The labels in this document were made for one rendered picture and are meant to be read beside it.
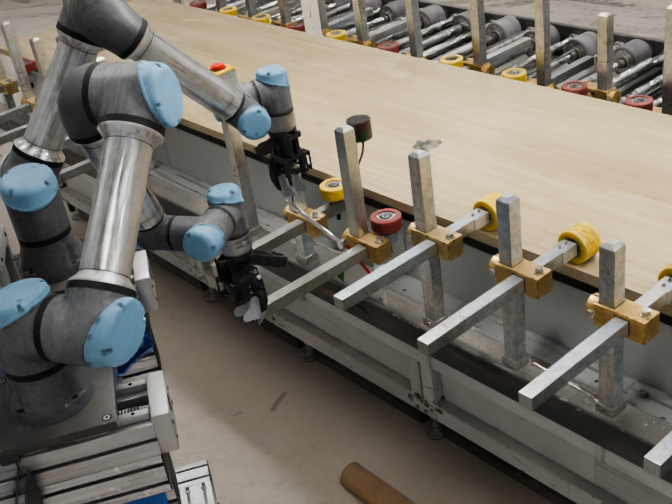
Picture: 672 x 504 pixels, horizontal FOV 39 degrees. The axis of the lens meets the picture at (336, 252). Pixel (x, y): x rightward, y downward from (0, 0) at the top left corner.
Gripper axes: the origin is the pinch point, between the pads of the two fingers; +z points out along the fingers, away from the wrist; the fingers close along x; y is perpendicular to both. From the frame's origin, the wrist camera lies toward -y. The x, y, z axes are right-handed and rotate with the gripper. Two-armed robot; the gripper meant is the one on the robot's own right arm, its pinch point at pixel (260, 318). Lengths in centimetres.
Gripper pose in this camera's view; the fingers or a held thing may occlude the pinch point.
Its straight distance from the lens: 221.2
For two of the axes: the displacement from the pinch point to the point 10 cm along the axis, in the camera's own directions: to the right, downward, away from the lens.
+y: -7.5, 4.2, -5.1
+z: 1.4, 8.5, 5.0
